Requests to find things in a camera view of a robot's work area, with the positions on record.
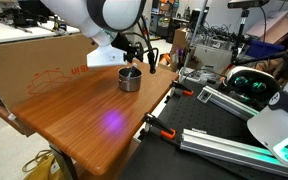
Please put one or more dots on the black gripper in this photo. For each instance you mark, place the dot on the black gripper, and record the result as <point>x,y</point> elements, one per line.
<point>129,50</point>

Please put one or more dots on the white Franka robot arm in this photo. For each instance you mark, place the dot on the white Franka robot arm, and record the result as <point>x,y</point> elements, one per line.
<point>117,13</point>

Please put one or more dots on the brown sleeved forearm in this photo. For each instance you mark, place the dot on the brown sleeved forearm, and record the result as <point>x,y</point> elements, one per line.
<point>284,65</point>

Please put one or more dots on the silver metal bowl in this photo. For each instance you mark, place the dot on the silver metal bowl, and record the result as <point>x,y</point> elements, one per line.
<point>129,84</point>

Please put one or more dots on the small brown cardboard box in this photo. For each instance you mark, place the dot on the small brown cardboard box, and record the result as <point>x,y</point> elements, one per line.
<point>180,40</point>

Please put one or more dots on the slanted aluminium pole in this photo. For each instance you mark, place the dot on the slanted aluminium pole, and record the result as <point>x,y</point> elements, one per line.
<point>195,40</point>

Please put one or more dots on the black perforated breadboard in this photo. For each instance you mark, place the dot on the black perforated breadboard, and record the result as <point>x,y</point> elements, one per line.
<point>190,113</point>

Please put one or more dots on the brown cardboard panel orange print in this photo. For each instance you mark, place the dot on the brown cardboard panel orange print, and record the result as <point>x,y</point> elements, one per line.
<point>34,63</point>

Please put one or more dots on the white VR headset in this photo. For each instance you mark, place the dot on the white VR headset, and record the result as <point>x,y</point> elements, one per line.
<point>247,71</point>

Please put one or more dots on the black table leg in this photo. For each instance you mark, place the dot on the black table leg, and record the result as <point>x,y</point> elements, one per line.
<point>64,163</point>

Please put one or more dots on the blue plastic bin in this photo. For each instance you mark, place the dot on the blue plastic bin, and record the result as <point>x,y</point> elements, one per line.
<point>265,48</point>

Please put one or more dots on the white workbench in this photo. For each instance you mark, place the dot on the white workbench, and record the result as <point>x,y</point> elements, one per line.
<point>4,33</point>

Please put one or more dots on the yellow bag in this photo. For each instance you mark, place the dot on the yellow bag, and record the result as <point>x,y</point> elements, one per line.
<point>44,168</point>

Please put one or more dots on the large flat cardboard sheet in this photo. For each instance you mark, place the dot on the large flat cardboard sheet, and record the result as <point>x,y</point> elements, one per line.
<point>279,23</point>

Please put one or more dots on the aluminium extrusion rail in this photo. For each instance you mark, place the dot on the aluminium extrusion rail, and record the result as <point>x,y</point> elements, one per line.
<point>224,148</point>
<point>227,103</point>

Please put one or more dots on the black camera stand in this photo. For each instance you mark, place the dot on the black camera stand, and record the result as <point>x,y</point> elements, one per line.
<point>239,40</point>

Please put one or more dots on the black camera on stand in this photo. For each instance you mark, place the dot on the black camera on stand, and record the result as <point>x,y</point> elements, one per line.
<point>247,3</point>

